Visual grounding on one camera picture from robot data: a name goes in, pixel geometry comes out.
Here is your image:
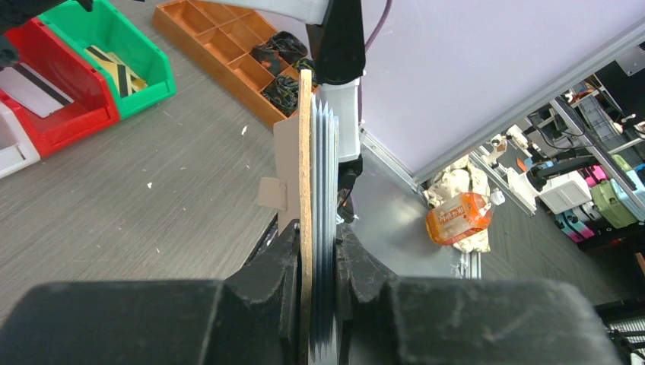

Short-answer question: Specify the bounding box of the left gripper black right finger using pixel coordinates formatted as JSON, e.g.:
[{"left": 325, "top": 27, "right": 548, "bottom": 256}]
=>
[{"left": 335, "top": 224, "right": 621, "bottom": 364}]

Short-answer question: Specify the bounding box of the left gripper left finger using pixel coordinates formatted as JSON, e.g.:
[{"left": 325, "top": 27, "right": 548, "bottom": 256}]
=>
[{"left": 1, "top": 224, "right": 300, "bottom": 364}]

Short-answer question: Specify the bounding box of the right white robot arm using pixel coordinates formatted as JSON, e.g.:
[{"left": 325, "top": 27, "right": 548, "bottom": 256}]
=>
[{"left": 223, "top": 0, "right": 366, "bottom": 223}]

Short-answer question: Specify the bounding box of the white striped card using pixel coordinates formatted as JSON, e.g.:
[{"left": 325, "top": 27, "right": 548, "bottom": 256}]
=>
[{"left": 1, "top": 62, "right": 75, "bottom": 119}]

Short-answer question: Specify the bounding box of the orange drink bottle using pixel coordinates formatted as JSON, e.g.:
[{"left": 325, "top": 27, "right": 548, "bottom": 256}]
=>
[{"left": 425, "top": 190, "right": 506, "bottom": 246}]

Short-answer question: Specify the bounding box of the red plastic bin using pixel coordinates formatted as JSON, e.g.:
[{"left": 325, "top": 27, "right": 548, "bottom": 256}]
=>
[{"left": 1, "top": 20, "right": 120, "bottom": 158}]

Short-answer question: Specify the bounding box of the orange compartment tray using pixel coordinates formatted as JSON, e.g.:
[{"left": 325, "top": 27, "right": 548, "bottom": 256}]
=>
[{"left": 152, "top": 1, "right": 314, "bottom": 125}]

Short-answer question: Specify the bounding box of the white plastic bin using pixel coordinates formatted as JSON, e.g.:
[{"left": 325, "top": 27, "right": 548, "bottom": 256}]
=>
[{"left": 1, "top": 100, "right": 40, "bottom": 179}]

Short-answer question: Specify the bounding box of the green plastic bin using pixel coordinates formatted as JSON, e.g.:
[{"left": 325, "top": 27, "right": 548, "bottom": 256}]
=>
[{"left": 39, "top": 1, "right": 176, "bottom": 119}]

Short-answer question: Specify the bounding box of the black blue cable bundle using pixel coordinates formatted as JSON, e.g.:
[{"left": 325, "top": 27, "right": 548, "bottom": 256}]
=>
[{"left": 261, "top": 74, "right": 303, "bottom": 118}]

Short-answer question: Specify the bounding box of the black yellow cable bundle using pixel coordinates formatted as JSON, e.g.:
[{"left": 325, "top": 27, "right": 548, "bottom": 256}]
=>
[{"left": 294, "top": 56, "right": 319, "bottom": 87}]

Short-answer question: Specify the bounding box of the black cable bundle right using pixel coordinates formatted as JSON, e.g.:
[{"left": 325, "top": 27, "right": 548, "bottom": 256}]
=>
[{"left": 269, "top": 30, "right": 309, "bottom": 65}]

